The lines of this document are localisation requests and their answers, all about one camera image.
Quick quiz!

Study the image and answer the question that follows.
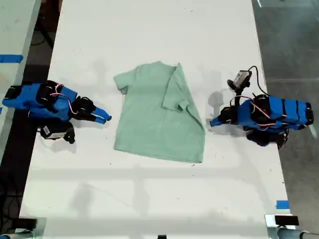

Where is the pale green T-shirt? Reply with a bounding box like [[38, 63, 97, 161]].
[[113, 60, 206, 164]]

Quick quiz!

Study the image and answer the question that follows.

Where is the long blue tape strip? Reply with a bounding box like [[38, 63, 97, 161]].
[[0, 54, 24, 64]]

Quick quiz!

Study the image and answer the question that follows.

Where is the white side table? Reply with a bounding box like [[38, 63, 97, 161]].
[[0, 0, 42, 156]]

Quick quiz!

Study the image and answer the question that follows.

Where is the black box on grey clamp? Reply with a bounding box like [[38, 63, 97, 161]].
[[17, 218, 38, 230]]

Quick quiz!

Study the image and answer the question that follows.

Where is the grey metal pipe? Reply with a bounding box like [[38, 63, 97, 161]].
[[268, 226, 319, 239]]

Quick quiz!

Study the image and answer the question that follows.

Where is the red white arm wire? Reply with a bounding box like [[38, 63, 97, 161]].
[[49, 84, 78, 115], [229, 96, 278, 130]]

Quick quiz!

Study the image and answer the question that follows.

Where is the black camera stalk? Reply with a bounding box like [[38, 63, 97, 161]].
[[227, 79, 245, 107], [63, 121, 76, 145]]

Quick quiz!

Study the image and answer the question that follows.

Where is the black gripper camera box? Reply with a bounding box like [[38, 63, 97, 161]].
[[37, 124, 67, 140], [233, 70, 252, 89]]

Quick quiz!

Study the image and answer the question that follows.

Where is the black camera cable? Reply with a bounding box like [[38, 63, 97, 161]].
[[248, 65, 270, 97]]

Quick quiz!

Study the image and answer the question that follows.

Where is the black box on silver bracket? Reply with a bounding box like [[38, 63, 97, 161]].
[[274, 215, 300, 226]]

